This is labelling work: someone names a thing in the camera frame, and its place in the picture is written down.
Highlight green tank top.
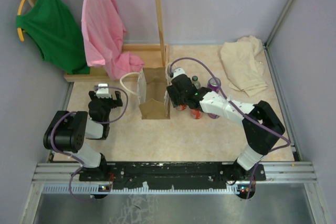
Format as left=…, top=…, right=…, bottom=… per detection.
left=16, top=0, right=90, bottom=74

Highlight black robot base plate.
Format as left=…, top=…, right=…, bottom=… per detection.
left=79, top=162, right=266, bottom=190

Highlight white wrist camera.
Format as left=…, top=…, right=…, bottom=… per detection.
left=169, top=68, right=185, bottom=79
left=94, top=83, right=112, bottom=99

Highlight pink t-shirt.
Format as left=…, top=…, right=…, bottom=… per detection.
left=81, top=0, right=144, bottom=80

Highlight green-capped Chang soda bottle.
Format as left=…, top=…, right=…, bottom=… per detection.
left=192, top=76, right=201, bottom=89

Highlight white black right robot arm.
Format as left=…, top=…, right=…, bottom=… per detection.
left=167, top=73, right=285, bottom=181

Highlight beige folded cloth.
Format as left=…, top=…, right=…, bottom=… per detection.
left=219, top=35, right=268, bottom=97

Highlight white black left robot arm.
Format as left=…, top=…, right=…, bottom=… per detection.
left=43, top=83, right=129, bottom=180

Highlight wooden clothes rack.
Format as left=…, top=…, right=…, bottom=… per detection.
left=26, top=0, right=169, bottom=82

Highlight aluminium frame rail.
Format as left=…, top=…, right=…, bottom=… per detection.
left=32, top=161, right=317, bottom=199

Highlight red Coke can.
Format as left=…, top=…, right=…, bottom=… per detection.
left=190, top=109, right=203, bottom=120
left=176, top=105, right=187, bottom=111

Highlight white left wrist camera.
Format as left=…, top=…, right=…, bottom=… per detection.
left=94, top=83, right=112, bottom=99

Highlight canvas bag with rope handles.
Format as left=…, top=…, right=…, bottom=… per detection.
left=119, top=67, right=170, bottom=120

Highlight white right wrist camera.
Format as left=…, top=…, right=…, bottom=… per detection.
left=169, top=68, right=185, bottom=79

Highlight purple Fanta soda can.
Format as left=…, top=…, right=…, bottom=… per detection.
left=207, top=77, right=221, bottom=93

